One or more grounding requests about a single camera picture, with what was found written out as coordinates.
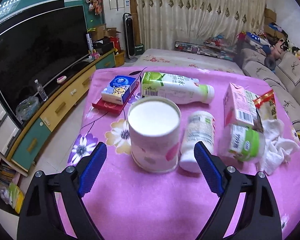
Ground blue star-print bag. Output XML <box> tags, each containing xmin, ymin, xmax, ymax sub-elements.
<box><xmin>245</xmin><ymin>32</ymin><xmax>262</xmax><ymax>46</ymax></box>

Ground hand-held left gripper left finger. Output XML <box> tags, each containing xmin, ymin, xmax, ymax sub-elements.
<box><xmin>17</xmin><ymin>142</ymin><xmax>108</xmax><ymax>240</ymax></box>

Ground white pill bottle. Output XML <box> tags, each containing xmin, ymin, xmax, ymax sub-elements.
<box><xmin>179</xmin><ymin>110</ymin><xmax>215</xmax><ymax>173</ymax></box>

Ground pile of plush toys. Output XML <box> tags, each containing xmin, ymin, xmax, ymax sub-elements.
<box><xmin>236</xmin><ymin>22</ymin><xmax>300</xmax><ymax>68</ymax></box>

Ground blue tissue pack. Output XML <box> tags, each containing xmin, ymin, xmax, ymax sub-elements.
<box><xmin>101</xmin><ymin>75</ymin><xmax>138</xmax><ymax>105</ymax></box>

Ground stacked cardboard boxes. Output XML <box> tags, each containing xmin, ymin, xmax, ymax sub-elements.
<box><xmin>264</xmin><ymin>7</ymin><xmax>277</xmax><ymax>23</ymax></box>

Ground pink floral tablecloth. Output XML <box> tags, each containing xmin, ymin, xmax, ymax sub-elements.
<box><xmin>54</xmin><ymin>66</ymin><xmax>300</xmax><ymax>240</ymax></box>

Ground pink milk carton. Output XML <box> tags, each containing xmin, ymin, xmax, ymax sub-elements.
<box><xmin>224</xmin><ymin>82</ymin><xmax>258</xmax><ymax>127</ymax></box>

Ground yellow green television cabinet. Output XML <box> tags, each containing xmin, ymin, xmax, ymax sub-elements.
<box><xmin>0</xmin><ymin>49</ymin><xmax>117</xmax><ymax>178</ymax></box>

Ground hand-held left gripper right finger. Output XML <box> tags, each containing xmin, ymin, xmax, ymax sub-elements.
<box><xmin>194</xmin><ymin>141</ymin><xmax>283</xmax><ymax>240</ymax></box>

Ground clear water bottle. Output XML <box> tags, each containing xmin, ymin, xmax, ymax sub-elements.
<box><xmin>34</xmin><ymin>79</ymin><xmax>48</xmax><ymax>102</ymax></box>

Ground white paper cup pink print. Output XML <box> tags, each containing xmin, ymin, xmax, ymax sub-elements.
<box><xmin>127</xmin><ymin>96</ymin><xmax>182</xmax><ymax>173</ymax></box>

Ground long tray of toys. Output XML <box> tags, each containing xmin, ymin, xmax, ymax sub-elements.
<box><xmin>174</xmin><ymin>41</ymin><xmax>237</xmax><ymax>58</ymax></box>

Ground glass bowl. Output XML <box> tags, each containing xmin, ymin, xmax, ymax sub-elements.
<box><xmin>16</xmin><ymin>96</ymin><xmax>40</xmax><ymax>120</ymax></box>

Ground red snack packet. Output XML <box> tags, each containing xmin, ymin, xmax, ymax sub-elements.
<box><xmin>252</xmin><ymin>89</ymin><xmax>277</xmax><ymax>130</ymax></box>

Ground white floral bed sheet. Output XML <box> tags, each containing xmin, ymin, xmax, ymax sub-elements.
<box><xmin>132</xmin><ymin>49</ymin><xmax>244</xmax><ymax>74</ymax></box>

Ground flat red box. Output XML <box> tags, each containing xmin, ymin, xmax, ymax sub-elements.
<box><xmin>92</xmin><ymin>81</ymin><xmax>140</xmax><ymax>115</ymax></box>

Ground stack of books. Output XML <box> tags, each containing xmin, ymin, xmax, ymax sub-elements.
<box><xmin>0</xmin><ymin>155</ymin><xmax>24</xmax><ymax>210</ymax></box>

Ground white standing air conditioner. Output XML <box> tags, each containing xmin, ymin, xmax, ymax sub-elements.
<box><xmin>101</xmin><ymin>0</ymin><xmax>130</xmax><ymax>45</ymax></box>

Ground black television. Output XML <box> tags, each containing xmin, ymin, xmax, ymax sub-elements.
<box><xmin>0</xmin><ymin>5</ymin><xmax>89</xmax><ymax>123</ymax></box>

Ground beige sofa with deer covers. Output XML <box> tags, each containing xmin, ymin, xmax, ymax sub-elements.
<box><xmin>236</xmin><ymin>47</ymin><xmax>300</xmax><ymax>145</ymax></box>

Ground large green white drink bottle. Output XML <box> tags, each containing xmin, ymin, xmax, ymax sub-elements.
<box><xmin>140</xmin><ymin>72</ymin><xmax>215</xmax><ymax>105</ymax></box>

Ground beige patterned curtain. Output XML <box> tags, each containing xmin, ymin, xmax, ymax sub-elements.
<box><xmin>129</xmin><ymin>0</ymin><xmax>268</xmax><ymax>52</ymax></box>

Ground artificial flower bunch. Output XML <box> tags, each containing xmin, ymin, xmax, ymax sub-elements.
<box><xmin>84</xmin><ymin>0</ymin><xmax>102</xmax><ymax>14</ymax></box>

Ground open cardboard box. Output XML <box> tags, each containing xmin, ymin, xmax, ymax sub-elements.
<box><xmin>90</xmin><ymin>24</ymin><xmax>107</xmax><ymax>40</ymax></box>
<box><xmin>105</xmin><ymin>27</ymin><xmax>122</xmax><ymax>38</ymax></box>

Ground black tower fan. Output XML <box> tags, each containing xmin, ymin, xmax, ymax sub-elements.
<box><xmin>122</xmin><ymin>12</ymin><xmax>138</xmax><ymax>63</ymax></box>

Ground crumpled white tissue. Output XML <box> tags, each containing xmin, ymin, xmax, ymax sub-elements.
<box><xmin>257</xmin><ymin>119</ymin><xmax>300</xmax><ymax>175</ymax></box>

